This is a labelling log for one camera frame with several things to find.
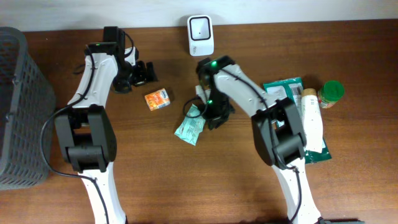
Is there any mint green tissue packet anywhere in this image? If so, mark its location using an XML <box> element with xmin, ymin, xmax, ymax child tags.
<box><xmin>174</xmin><ymin>105</ymin><xmax>205</xmax><ymax>146</ymax></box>

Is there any small orange packet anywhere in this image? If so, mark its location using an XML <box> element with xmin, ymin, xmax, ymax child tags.
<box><xmin>144</xmin><ymin>88</ymin><xmax>170</xmax><ymax>111</ymax></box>

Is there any green wipes packet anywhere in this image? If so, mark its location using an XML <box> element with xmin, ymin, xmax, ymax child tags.
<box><xmin>263</xmin><ymin>77</ymin><xmax>332</xmax><ymax>164</ymax></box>

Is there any white cream tube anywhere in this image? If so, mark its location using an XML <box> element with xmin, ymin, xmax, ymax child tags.
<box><xmin>301</xmin><ymin>88</ymin><xmax>323</xmax><ymax>153</ymax></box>

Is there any green lid jar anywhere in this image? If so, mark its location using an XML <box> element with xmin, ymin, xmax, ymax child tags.
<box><xmin>318</xmin><ymin>80</ymin><xmax>345</xmax><ymax>108</ymax></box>

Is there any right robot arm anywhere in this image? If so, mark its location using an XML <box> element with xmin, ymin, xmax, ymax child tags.
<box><xmin>196</xmin><ymin>55</ymin><xmax>323</xmax><ymax>223</ymax></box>

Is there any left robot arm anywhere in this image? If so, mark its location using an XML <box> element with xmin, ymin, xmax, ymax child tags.
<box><xmin>54</xmin><ymin>42</ymin><xmax>138</xmax><ymax>223</ymax></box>

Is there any white barcode scanner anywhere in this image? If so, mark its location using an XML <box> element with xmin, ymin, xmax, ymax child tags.
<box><xmin>187</xmin><ymin>15</ymin><xmax>215</xmax><ymax>57</ymax></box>

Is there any grey plastic mesh basket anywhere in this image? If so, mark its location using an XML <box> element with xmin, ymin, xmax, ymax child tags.
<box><xmin>1</xmin><ymin>27</ymin><xmax>56</xmax><ymax>190</ymax></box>

